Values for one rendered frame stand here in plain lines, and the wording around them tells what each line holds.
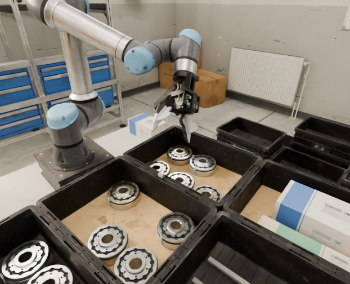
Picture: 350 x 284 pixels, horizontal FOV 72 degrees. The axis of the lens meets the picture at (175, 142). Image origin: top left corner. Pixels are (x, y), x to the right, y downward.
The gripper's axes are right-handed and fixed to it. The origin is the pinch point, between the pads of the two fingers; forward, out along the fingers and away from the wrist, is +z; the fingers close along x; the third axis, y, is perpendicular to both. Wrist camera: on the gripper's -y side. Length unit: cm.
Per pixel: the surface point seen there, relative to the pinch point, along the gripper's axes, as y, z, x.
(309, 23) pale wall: -39, -194, 215
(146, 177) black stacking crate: -7.4, 12.9, -1.1
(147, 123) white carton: -54, -18, 28
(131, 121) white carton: -63, -19, 22
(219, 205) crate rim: 16.5, 17.6, 6.5
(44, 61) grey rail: -177, -77, -8
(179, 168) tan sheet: -12.1, 7.1, 17.5
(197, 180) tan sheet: -3.4, 10.8, 19.1
